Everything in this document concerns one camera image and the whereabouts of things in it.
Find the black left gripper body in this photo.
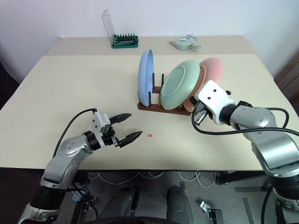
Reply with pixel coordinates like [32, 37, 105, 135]
[102, 125, 122, 149]

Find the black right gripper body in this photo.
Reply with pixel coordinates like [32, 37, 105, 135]
[191, 102, 212, 126]

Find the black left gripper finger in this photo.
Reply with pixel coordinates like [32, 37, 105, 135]
[118, 130, 143, 148]
[109, 113, 132, 124]

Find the pale green plate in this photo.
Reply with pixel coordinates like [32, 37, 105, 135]
[160, 60, 201, 111]

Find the pink red plate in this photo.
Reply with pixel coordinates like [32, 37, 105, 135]
[182, 57, 224, 112]

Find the light blue plate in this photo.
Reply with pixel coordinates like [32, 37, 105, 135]
[137, 49, 155, 106]

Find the wooden dish rack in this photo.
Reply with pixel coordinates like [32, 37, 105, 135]
[137, 72, 192, 117]

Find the clear greenish plastic bag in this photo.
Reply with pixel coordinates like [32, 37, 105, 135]
[169, 34, 202, 51]

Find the dark rounded shape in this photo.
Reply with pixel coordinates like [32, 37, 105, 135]
[167, 185, 195, 224]
[98, 185, 139, 220]

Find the green screwdriver bit set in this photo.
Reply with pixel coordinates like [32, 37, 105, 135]
[111, 33, 139, 49]

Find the clear plastic case lid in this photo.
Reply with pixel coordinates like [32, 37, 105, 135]
[102, 8, 115, 45]

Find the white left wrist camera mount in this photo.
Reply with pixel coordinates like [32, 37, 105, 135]
[89, 111, 111, 150]

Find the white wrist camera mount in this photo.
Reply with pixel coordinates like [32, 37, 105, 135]
[194, 80, 235, 125]
[89, 111, 111, 150]

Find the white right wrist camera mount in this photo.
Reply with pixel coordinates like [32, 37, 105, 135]
[194, 80, 235, 125]

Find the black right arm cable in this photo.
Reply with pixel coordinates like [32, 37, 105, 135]
[191, 107, 299, 136]

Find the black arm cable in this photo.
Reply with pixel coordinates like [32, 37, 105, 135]
[53, 108, 98, 159]
[191, 107, 299, 136]

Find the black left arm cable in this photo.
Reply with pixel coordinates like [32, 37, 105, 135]
[53, 108, 98, 159]

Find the white cable under table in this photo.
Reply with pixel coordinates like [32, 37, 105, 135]
[87, 171, 217, 188]

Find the black table frame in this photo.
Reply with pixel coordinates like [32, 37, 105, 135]
[216, 171, 237, 187]

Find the metal floor bracket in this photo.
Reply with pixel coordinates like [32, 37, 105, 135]
[199, 200, 222, 221]

